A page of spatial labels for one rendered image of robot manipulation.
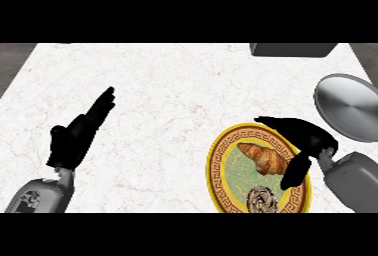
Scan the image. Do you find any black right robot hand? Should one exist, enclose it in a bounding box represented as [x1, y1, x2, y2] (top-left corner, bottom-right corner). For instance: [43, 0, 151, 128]
[253, 115, 340, 191]

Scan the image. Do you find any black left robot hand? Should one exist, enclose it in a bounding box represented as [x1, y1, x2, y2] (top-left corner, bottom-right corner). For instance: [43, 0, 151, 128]
[46, 86, 117, 171]

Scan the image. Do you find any grey metal pan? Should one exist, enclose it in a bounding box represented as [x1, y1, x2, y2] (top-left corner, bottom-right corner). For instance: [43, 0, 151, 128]
[314, 73, 378, 144]

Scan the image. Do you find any yellow patterned plate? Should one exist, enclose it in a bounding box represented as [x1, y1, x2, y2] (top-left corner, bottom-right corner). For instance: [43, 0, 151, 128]
[206, 122, 314, 214]

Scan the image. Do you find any dark swirled cupcake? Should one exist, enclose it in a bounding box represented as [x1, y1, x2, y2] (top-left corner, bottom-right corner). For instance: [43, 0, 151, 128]
[246, 185, 281, 214]

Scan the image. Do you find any brown croissant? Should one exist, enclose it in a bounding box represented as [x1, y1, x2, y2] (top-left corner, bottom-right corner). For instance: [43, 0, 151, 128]
[237, 142, 293, 177]

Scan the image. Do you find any dark grey appliance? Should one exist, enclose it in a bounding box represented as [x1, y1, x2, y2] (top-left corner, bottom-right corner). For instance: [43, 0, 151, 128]
[249, 43, 340, 58]

